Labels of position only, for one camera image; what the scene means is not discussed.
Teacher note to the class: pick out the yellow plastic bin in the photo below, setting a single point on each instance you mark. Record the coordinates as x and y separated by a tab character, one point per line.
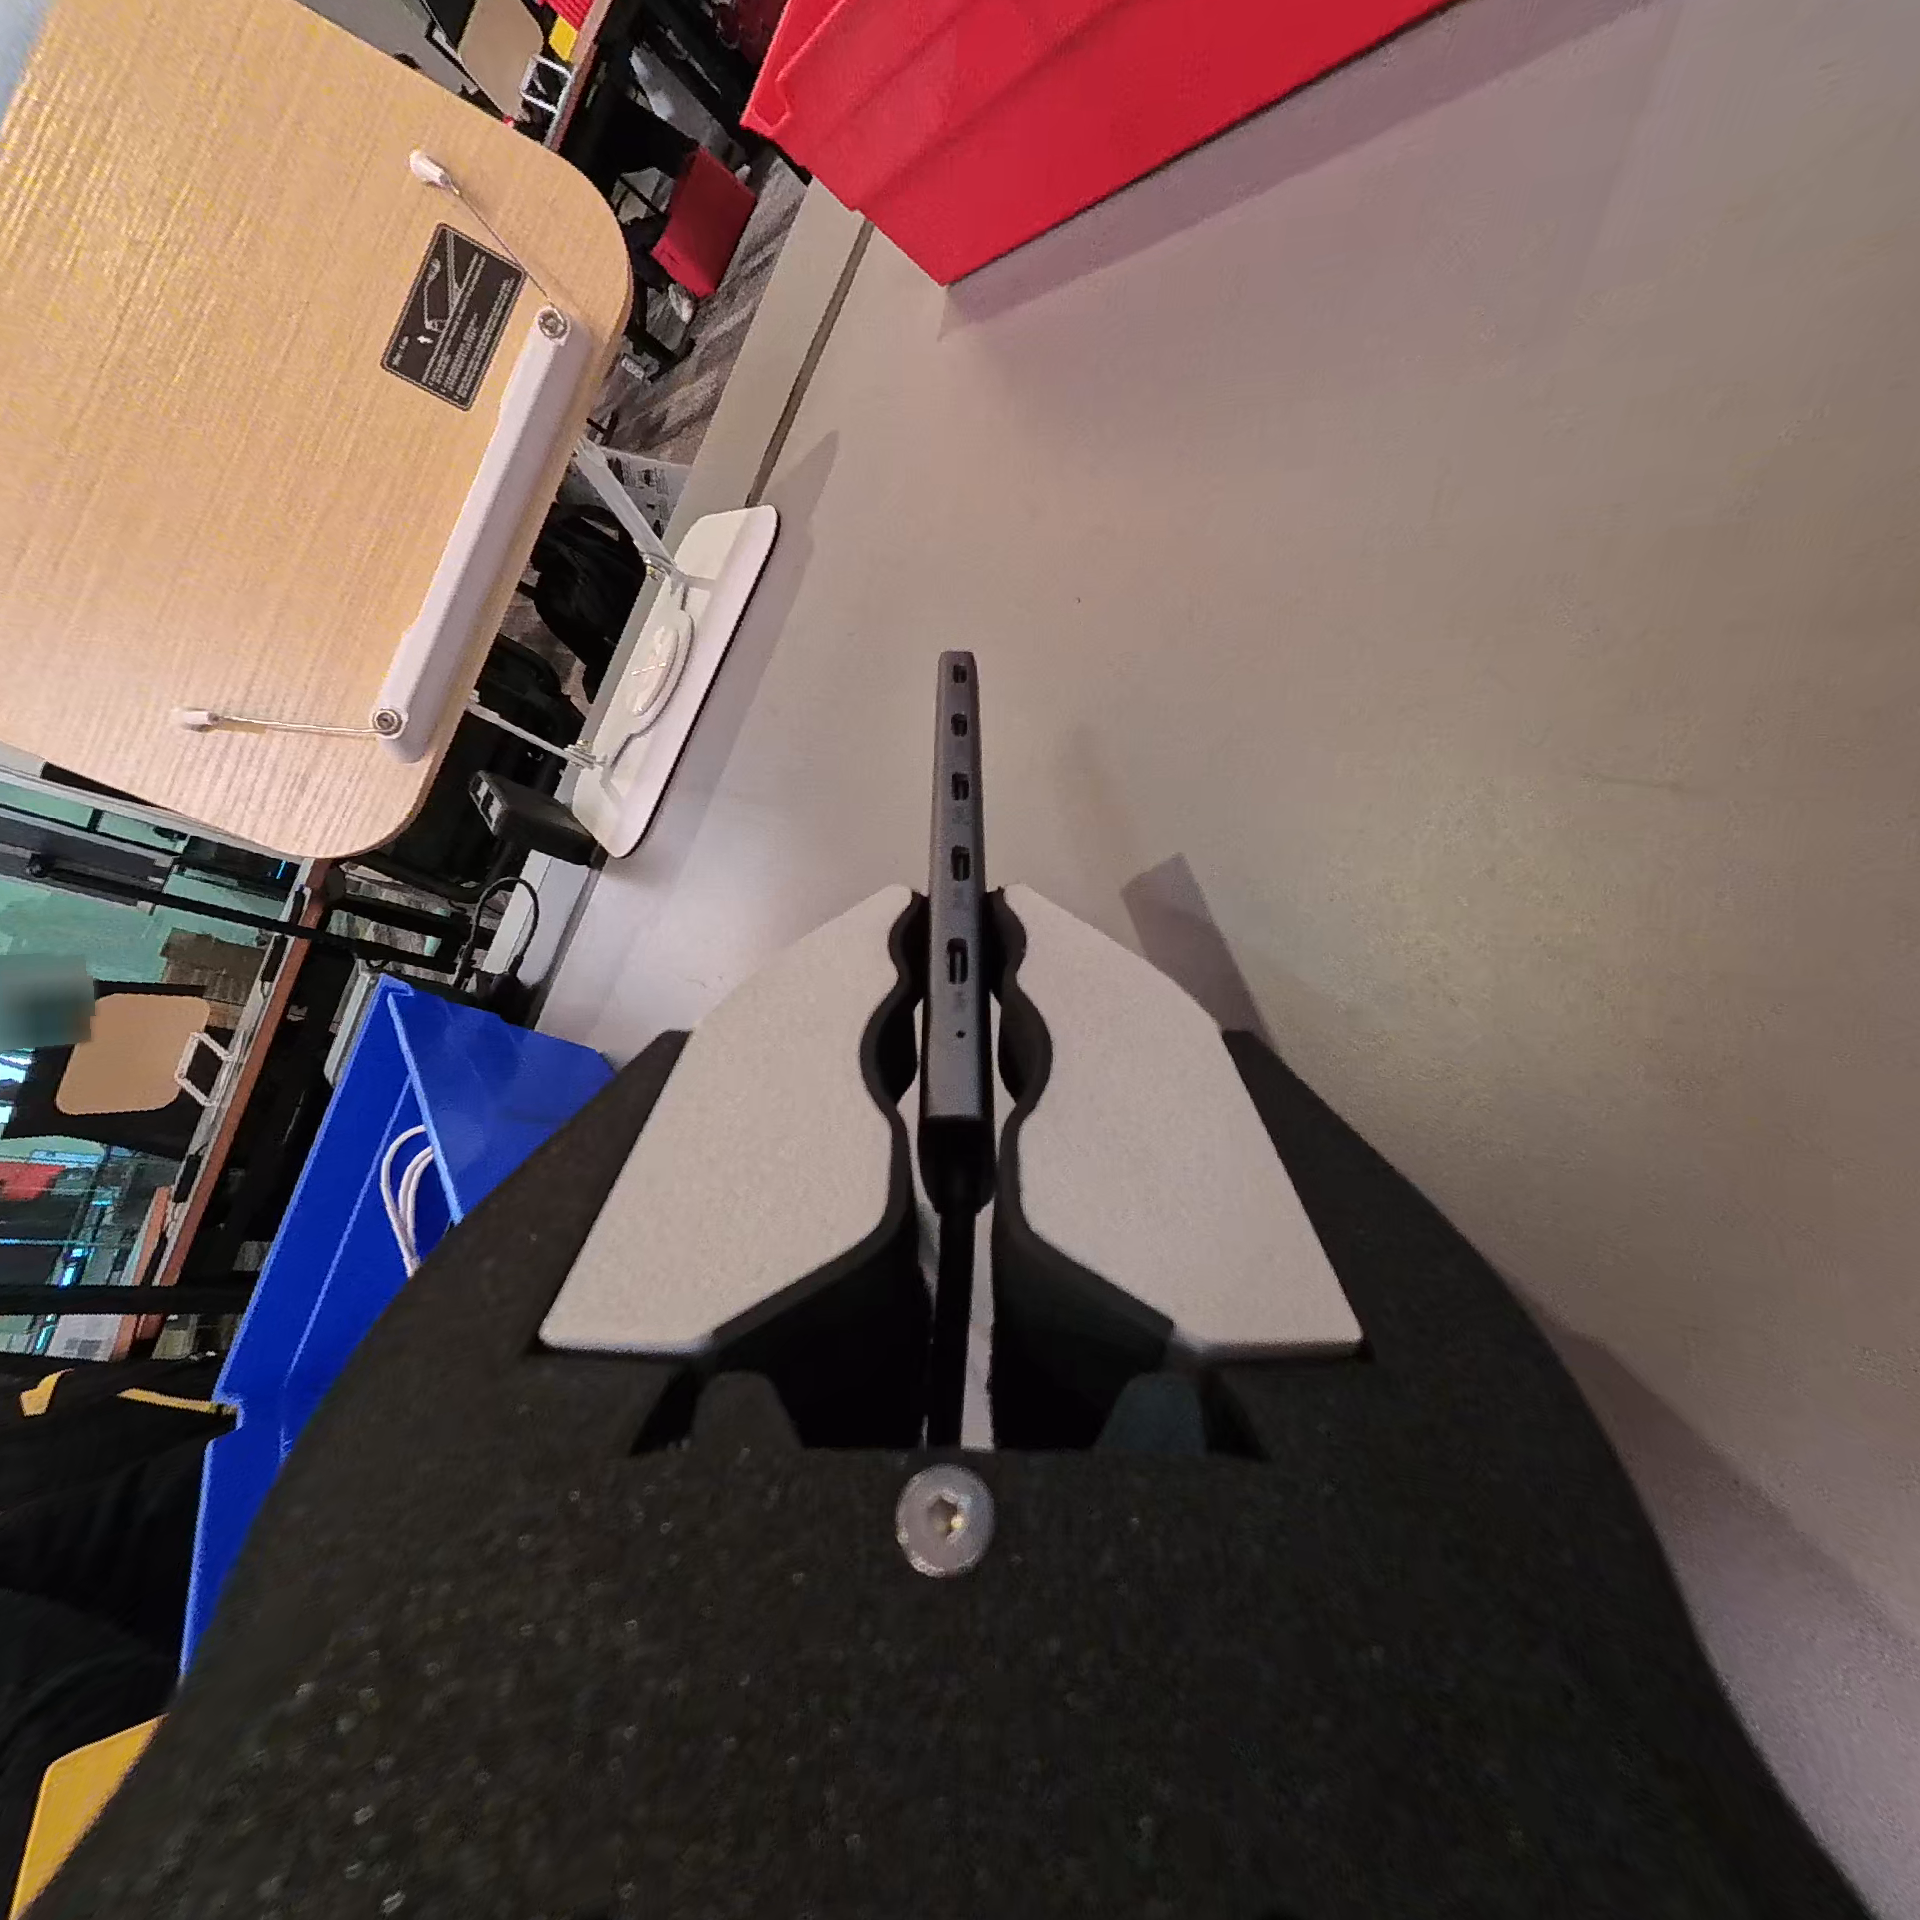
75	1829

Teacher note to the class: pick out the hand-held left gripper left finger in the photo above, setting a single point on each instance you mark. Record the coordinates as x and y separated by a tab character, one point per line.
720	1172

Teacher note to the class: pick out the wooden board stand white base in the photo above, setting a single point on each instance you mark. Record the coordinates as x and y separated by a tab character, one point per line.
225	376

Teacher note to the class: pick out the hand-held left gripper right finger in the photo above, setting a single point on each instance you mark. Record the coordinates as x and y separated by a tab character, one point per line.
1185	1172

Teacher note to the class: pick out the black power adapter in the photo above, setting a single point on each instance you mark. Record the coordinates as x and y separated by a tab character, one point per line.
524	810

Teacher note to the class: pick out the blue plastic bin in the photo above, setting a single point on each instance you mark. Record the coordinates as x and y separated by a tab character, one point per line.
329	1200

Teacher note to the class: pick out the grey desk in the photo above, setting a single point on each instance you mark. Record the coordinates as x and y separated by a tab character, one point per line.
1424	676

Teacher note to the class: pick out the red plastic bin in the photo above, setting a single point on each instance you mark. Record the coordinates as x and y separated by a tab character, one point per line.
1050	120

